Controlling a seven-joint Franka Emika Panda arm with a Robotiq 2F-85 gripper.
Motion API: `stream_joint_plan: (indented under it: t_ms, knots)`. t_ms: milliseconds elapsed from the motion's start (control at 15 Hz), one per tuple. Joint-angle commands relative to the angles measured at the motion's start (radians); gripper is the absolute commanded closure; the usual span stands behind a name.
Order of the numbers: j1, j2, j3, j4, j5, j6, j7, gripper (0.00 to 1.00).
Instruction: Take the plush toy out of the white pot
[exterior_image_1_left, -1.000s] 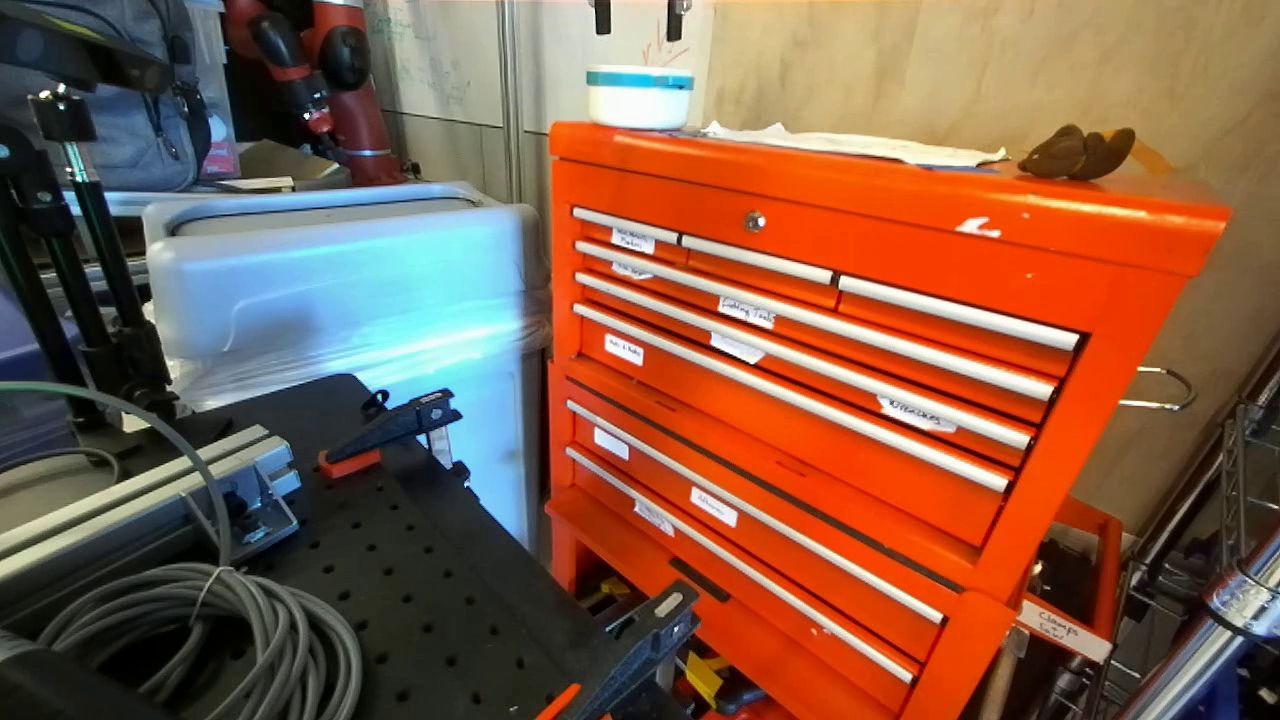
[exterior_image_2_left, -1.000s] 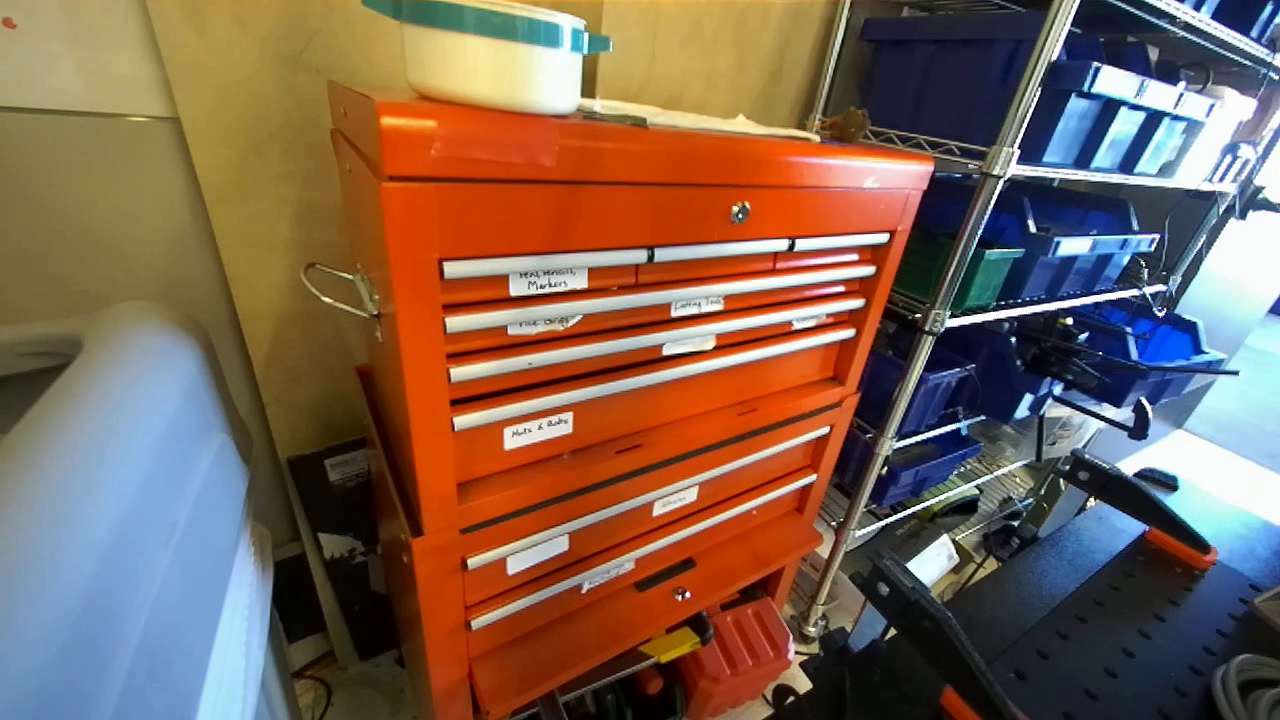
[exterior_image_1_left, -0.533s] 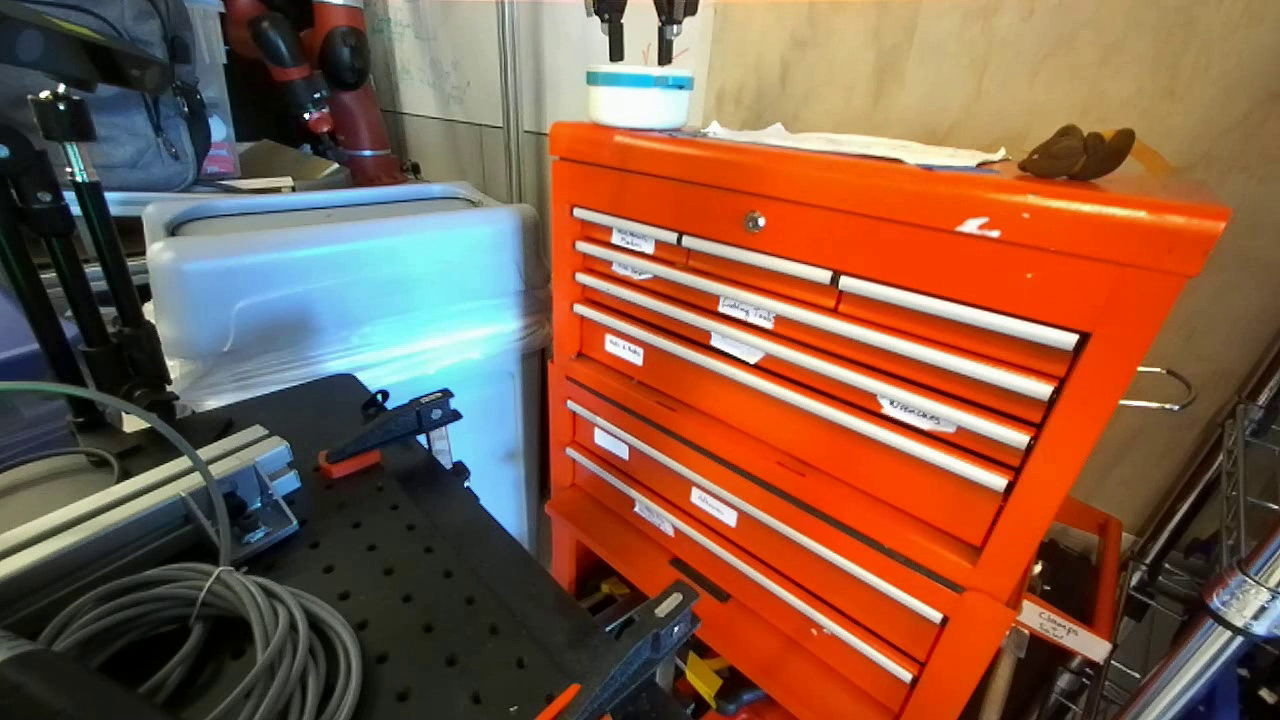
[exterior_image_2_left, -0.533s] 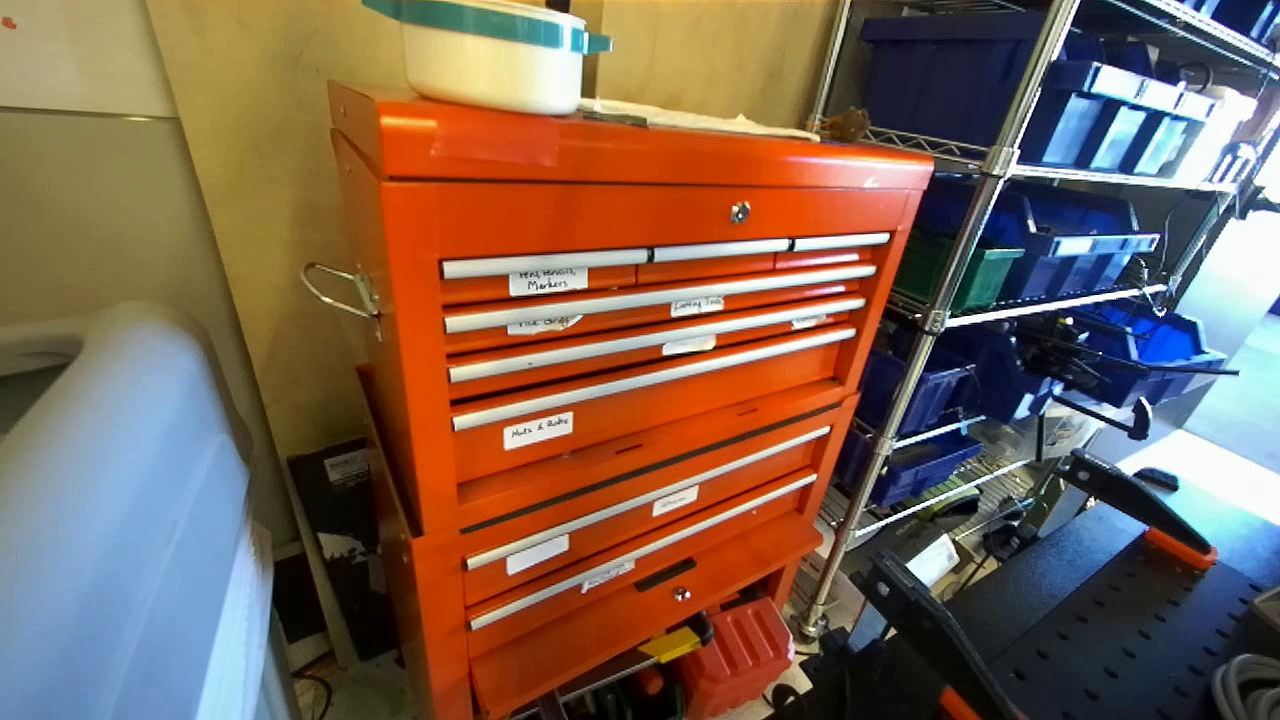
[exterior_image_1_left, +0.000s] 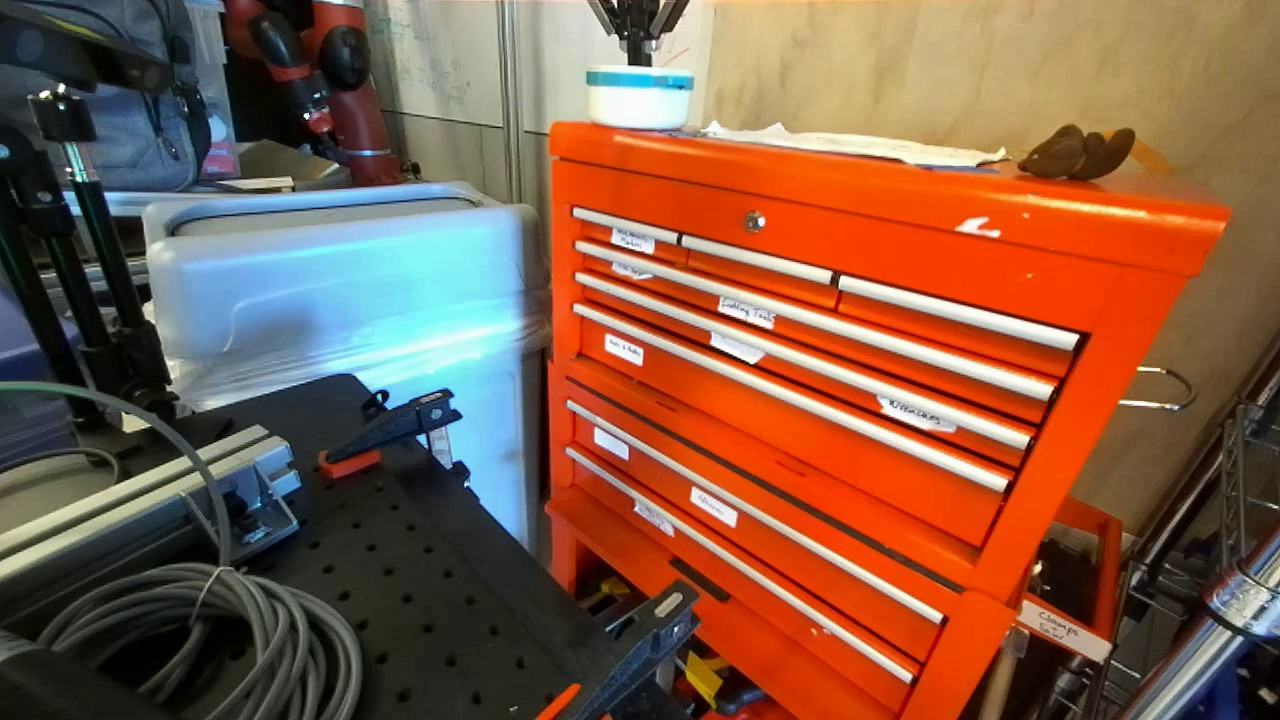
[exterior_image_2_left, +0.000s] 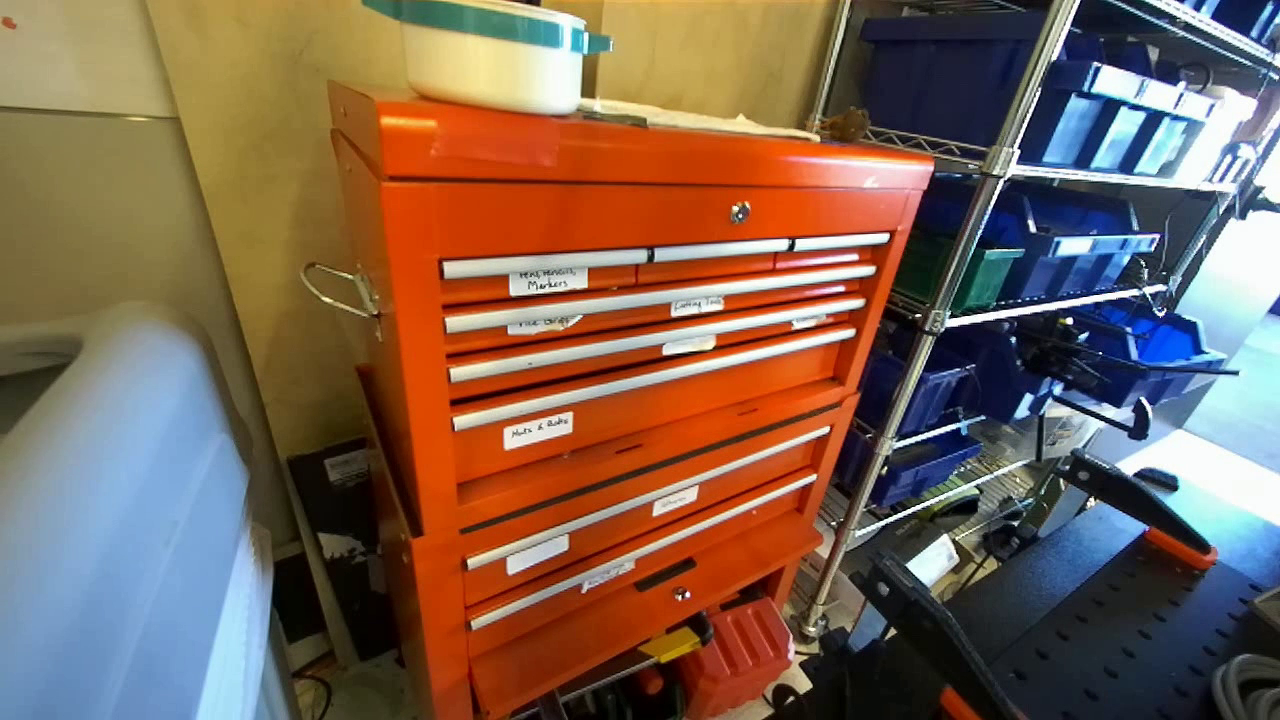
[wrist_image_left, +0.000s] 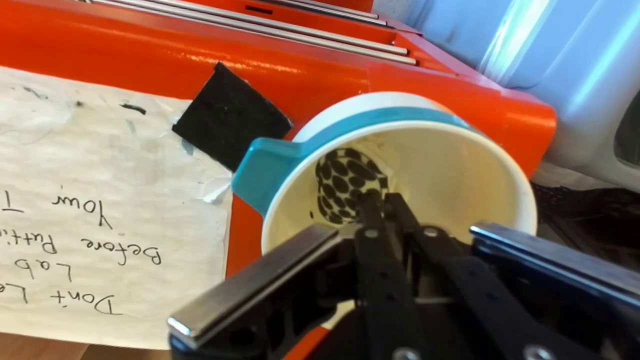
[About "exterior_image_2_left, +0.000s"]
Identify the white pot with teal rim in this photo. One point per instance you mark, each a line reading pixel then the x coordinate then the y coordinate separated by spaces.
pixel 494 64

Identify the orange top tool chest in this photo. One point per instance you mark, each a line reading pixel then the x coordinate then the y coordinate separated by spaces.
pixel 603 203

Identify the orange bottom roller cabinet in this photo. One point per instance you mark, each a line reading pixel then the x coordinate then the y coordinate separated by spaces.
pixel 627 542

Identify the white cloth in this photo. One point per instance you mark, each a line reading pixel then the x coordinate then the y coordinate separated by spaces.
pixel 692 123

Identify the blue storage bin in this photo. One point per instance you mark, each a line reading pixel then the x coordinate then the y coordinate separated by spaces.
pixel 1244 12
pixel 920 385
pixel 1153 346

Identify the yellow tool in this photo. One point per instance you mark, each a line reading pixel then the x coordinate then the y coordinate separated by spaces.
pixel 668 644

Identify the red plastic case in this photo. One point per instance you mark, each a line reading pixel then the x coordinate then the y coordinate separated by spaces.
pixel 740 653

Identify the green storage bin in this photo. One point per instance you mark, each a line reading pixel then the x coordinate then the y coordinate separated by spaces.
pixel 974 272

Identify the black floor box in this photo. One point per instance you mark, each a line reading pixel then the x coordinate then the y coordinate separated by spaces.
pixel 335 522

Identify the small white card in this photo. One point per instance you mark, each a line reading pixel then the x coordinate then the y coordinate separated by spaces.
pixel 932 562

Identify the large dark blue bin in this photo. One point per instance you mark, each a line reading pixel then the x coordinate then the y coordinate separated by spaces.
pixel 944 73

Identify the black bar clamp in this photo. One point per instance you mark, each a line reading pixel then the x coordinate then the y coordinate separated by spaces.
pixel 1066 362

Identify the blue bin with white label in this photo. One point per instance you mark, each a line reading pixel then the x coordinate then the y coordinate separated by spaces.
pixel 1080 252
pixel 1105 123

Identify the black and orange workbench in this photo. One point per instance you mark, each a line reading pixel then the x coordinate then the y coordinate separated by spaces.
pixel 1105 625

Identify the pale grey plastic tub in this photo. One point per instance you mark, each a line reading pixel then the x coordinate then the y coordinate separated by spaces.
pixel 121 534

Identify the white storage bin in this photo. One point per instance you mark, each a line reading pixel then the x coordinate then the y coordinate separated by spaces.
pixel 1232 133

